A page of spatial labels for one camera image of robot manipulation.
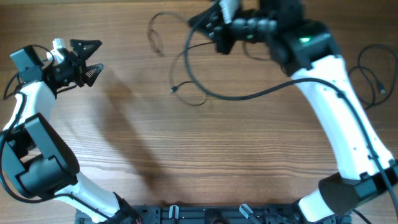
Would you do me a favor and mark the separated black usb cable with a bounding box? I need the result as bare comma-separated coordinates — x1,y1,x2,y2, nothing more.
347,43,398,110

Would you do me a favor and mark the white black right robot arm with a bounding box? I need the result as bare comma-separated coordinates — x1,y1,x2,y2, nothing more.
188,1,397,223

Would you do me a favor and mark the black camera cable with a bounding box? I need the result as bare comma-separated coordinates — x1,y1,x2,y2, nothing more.
0,44,109,222
183,0,398,224

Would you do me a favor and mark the black left camera cable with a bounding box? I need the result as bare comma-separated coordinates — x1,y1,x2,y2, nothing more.
0,44,109,222

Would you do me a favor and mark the black cable bundle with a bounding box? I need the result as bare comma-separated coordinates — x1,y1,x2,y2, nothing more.
147,11,217,107

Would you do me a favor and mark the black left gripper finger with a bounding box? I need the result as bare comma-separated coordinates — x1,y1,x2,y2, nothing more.
82,63,104,87
70,39,102,60

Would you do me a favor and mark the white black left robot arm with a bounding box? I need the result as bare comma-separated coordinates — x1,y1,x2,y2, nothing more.
1,39,123,223

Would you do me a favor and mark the black right camera cable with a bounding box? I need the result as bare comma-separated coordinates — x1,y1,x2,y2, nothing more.
183,0,398,224

